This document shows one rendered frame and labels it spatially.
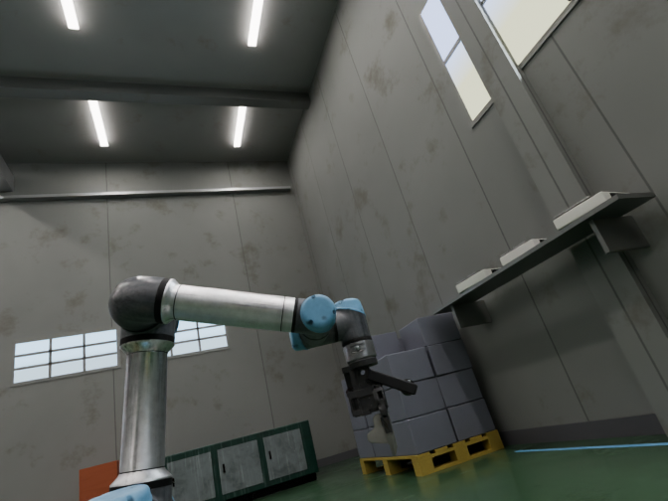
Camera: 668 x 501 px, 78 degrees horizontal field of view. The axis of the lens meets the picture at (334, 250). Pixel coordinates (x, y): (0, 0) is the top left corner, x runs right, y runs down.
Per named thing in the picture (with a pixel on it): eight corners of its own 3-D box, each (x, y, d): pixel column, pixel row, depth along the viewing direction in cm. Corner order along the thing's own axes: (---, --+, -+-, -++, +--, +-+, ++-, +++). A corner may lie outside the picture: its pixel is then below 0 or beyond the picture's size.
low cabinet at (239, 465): (292, 476, 666) (283, 429, 693) (321, 478, 521) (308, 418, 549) (172, 513, 598) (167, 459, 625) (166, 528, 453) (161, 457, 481)
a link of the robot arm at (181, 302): (101, 257, 83) (340, 285, 87) (119, 277, 93) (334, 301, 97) (82, 313, 78) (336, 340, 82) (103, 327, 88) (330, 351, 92)
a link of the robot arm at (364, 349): (373, 342, 104) (371, 337, 96) (378, 360, 102) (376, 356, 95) (344, 350, 104) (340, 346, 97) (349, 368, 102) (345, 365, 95)
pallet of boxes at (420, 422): (504, 447, 373) (452, 311, 423) (422, 476, 340) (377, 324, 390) (428, 452, 490) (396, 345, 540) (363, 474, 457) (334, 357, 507)
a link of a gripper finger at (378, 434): (374, 461, 91) (362, 417, 94) (400, 454, 91) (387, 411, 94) (373, 462, 88) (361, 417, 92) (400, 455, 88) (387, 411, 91)
